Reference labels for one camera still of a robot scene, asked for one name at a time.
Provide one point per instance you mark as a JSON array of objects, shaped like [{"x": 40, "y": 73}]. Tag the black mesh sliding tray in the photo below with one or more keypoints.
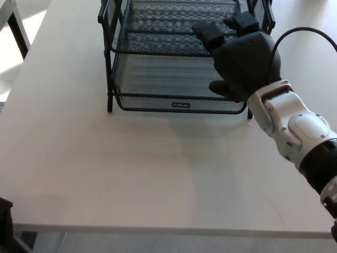
[{"x": 163, "y": 44}]

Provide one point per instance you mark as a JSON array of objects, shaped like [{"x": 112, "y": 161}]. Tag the black metal tray rack frame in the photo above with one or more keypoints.
[{"x": 109, "y": 105}]

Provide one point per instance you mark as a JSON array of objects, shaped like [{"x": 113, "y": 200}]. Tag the clear tape piece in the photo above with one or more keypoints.
[{"x": 248, "y": 124}]

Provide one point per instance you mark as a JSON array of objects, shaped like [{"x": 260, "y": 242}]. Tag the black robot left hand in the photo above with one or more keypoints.
[{"x": 5, "y": 218}]

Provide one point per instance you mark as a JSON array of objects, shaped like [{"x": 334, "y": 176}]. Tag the white side table black legs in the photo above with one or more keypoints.
[{"x": 19, "y": 37}]

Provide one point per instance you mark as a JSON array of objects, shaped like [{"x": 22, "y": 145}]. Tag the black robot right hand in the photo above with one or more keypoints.
[{"x": 245, "y": 63}]

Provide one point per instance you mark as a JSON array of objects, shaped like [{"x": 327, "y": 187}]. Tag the black mesh tray with nameplate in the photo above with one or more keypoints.
[{"x": 181, "y": 105}]

